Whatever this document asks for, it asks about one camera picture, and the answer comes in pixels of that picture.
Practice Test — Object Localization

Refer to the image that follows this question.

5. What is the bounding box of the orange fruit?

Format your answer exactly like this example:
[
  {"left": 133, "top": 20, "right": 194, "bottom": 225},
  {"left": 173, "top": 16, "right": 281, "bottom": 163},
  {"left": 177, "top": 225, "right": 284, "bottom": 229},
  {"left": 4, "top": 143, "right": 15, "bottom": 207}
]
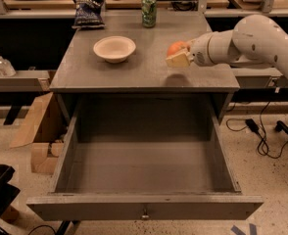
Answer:
[{"left": 167, "top": 41, "right": 187, "bottom": 56}]

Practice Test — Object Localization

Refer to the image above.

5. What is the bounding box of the clear plastic bottle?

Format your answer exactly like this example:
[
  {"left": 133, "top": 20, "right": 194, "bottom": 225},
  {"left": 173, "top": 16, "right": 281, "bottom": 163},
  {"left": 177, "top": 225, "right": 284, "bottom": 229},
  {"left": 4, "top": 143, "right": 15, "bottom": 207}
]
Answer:
[{"left": 0, "top": 55, "right": 16, "bottom": 77}]

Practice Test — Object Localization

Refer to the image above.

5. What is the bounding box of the blue chip bag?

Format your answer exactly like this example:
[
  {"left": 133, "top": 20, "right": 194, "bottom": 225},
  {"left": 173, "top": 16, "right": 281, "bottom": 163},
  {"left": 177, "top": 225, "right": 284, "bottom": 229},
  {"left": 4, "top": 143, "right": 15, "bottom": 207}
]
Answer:
[{"left": 72, "top": 0, "right": 105, "bottom": 28}]

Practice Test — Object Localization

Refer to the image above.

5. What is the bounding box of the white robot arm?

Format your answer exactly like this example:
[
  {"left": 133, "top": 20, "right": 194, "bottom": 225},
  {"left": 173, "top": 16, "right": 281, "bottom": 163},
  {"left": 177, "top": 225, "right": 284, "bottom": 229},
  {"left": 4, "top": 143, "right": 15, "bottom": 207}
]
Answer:
[{"left": 166, "top": 15, "right": 288, "bottom": 79}]

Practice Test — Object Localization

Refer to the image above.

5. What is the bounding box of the black power adapter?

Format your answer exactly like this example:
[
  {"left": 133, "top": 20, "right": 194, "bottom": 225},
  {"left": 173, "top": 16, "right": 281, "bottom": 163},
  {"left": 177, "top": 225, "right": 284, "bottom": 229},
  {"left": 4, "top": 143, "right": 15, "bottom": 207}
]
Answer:
[{"left": 245, "top": 118, "right": 259, "bottom": 134}]

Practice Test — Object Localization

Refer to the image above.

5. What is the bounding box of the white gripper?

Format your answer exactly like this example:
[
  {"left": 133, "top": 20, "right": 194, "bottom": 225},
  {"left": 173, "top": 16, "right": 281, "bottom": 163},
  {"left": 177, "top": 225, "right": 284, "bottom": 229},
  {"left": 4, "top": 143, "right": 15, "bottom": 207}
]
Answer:
[{"left": 166, "top": 30, "right": 239, "bottom": 68}]

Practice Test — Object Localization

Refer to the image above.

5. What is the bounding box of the black power cable on floor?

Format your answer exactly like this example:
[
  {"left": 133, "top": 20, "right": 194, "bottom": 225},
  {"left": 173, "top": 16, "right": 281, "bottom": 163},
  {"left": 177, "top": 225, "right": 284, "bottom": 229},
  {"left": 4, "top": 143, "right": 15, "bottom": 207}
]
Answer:
[{"left": 225, "top": 100, "right": 288, "bottom": 160}]

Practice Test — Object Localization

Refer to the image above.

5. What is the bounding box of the green soda can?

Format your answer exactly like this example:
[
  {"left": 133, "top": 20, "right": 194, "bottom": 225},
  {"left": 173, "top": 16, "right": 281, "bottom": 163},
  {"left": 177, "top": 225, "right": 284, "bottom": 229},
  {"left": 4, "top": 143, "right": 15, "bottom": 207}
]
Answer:
[{"left": 141, "top": 0, "right": 157, "bottom": 27}]

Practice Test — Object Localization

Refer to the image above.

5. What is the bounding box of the grey shelf rail left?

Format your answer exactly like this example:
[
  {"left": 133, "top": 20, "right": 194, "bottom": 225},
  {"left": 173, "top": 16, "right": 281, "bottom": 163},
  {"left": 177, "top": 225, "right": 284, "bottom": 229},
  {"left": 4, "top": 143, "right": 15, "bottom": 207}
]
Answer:
[{"left": 0, "top": 70, "right": 50, "bottom": 92}]

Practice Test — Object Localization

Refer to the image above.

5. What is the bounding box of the metal drawer knob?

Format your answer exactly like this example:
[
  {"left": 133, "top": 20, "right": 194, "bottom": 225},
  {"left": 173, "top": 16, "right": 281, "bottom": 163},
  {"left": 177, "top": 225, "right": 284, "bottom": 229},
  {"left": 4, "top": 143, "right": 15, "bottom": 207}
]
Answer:
[{"left": 141, "top": 209, "right": 150, "bottom": 220}]

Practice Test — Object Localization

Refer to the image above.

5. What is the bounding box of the open grey top drawer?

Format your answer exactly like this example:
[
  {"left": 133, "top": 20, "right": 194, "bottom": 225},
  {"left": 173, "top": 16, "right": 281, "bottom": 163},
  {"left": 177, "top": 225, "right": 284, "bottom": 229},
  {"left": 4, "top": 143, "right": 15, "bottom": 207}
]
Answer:
[{"left": 26, "top": 95, "right": 264, "bottom": 222}]

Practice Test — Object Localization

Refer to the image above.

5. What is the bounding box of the grey shelf rail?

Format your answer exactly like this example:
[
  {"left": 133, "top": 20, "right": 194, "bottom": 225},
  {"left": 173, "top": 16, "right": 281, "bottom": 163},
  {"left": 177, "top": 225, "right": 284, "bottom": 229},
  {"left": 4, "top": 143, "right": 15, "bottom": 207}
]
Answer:
[
  {"left": 0, "top": 70, "right": 50, "bottom": 92},
  {"left": 232, "top": 68, "right": 288, "bottom": 89}
]

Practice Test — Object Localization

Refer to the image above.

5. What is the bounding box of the white ceramic bowl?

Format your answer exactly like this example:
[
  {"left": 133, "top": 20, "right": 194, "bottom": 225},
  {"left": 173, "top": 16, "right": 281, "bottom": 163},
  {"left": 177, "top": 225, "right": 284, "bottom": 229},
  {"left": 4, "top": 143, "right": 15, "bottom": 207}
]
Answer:
[{"left": 93, "top": 36, "right": 136, "bottom": 64}]

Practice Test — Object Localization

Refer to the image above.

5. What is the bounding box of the grey shelf rail right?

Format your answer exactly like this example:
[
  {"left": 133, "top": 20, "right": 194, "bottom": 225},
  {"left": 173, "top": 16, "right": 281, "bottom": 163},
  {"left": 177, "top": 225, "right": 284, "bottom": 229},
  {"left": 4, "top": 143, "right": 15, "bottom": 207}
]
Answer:
[{"left": 232, "top": 68, "right": 288, "bottom": 89}]

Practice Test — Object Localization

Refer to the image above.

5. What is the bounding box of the grey cabinet with counter top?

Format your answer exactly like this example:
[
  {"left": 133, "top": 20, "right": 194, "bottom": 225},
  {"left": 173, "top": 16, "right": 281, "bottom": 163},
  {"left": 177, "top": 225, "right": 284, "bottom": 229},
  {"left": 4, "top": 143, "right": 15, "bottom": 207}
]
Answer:
[{"left": 50, "top": 10, "right": 239, "bottom": 117}]

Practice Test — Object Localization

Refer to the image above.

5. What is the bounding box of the brown cardboard box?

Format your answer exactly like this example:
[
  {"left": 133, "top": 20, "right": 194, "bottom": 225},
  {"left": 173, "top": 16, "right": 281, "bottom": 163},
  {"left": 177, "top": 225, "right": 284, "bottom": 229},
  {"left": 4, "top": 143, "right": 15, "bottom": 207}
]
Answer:
[{"left": 9, "top": 70, "right": 66, "bottom": 176}]

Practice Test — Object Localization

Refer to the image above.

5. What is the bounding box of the black stand leg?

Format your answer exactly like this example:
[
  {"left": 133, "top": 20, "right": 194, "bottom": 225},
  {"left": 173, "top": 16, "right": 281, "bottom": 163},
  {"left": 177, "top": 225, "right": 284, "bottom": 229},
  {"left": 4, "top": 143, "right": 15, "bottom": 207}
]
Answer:
[{"left": 274, "top": 120, "right": 288, "bottom": 148}]

